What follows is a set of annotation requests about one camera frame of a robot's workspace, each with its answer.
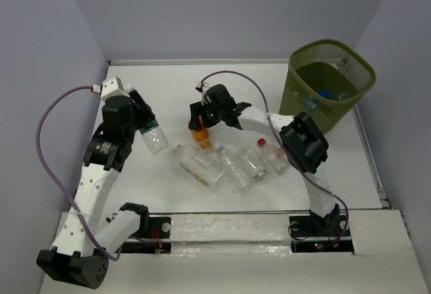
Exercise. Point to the green label water bottle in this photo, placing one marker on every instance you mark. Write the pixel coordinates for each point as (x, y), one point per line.
(155, 140)

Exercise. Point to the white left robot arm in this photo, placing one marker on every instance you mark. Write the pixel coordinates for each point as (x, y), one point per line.
(80, 254)

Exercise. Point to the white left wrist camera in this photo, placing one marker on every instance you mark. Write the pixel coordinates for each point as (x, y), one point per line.
(112, 87)

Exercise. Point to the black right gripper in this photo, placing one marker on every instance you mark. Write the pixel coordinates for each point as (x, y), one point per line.
(196, 109)

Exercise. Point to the red cap clear bottle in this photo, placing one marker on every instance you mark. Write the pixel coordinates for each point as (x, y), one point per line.
(274, 156)

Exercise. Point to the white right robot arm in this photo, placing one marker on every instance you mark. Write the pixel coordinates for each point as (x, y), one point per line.
(300, 138)

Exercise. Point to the green mesh waste bin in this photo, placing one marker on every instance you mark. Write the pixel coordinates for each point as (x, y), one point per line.
(326, 65)

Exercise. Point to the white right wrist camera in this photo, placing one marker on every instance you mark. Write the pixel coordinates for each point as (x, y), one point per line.
(202, 88)

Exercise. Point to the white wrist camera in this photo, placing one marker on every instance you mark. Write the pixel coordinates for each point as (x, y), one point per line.
(202, 88)
(112, 87)

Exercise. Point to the blue label water bottle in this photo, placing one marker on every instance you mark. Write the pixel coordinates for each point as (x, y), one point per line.
(328, 95)

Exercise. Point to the clear jar silver lid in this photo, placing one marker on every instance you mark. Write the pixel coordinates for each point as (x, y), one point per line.
(252, 162)

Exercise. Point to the clear ribbed water bottle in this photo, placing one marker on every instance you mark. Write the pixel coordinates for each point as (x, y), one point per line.
(233, 168)

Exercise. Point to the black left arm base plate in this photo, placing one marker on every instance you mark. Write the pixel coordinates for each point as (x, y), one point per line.
(154, 240)

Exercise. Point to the square clear plastic bottle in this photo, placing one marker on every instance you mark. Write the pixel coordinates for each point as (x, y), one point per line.
(200, 166)

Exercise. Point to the orange juice bottle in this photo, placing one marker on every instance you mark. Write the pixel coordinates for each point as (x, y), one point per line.
(202, 136)

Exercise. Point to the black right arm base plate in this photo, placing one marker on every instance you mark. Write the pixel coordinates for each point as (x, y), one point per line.
(306, 239)

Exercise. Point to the clear bottle inside bin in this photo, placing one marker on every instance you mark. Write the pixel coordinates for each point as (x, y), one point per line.
(313, 105)

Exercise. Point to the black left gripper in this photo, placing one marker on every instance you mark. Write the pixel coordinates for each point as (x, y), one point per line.
(145, 113)

